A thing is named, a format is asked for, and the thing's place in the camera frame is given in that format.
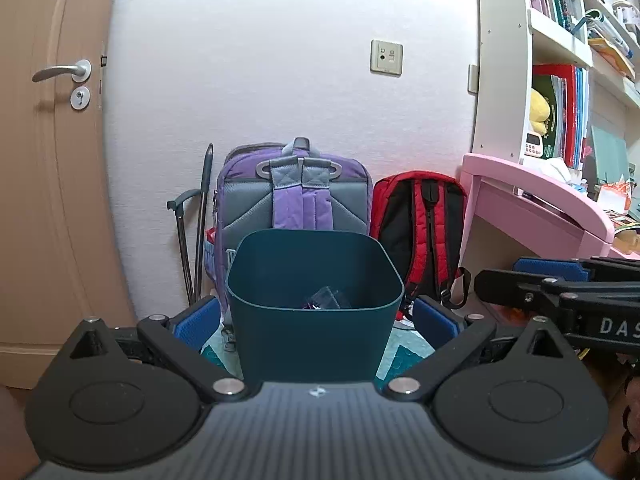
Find silver door handle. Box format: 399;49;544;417
31;58;94;112

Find red black backpack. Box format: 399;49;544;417
370;170;471;310

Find red folders on shelf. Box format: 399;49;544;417
532;64;590;170

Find black folded trolley handle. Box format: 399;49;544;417
166;143;215;306

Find pink desk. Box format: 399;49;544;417
460;153;614;272

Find white bookshelf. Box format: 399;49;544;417
472;0;639;165

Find purple grey backpack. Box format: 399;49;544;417
205;135;374;354

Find light brown wooden door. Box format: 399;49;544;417
1;0;134;389

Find yellow plush toy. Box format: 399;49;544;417
529;88;551;136

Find dark teal trash bin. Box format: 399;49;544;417
226;229;405;385

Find beige wall socket plate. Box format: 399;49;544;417
370;39;404;77

